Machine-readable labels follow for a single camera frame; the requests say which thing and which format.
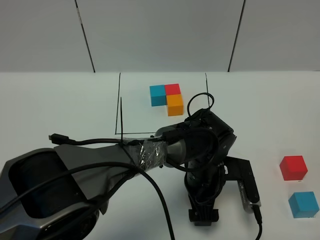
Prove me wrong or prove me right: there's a loose blue cube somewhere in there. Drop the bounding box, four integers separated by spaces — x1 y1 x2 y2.
288 191 320 219

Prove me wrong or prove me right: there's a red template cube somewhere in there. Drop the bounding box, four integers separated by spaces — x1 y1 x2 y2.
164 83 181 96

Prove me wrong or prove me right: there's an orange template cube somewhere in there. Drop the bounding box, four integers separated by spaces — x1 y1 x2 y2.
166 94 184 117

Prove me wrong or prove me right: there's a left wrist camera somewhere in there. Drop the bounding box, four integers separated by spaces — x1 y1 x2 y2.
224 156 261 213

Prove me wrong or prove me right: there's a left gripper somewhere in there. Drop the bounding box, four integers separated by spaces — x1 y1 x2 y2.
184 152 228 226

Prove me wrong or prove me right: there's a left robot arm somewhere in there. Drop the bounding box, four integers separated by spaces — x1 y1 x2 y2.
0 109 236 240

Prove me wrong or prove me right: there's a blue template cube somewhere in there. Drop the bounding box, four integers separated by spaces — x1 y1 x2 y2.
149 84 167 107

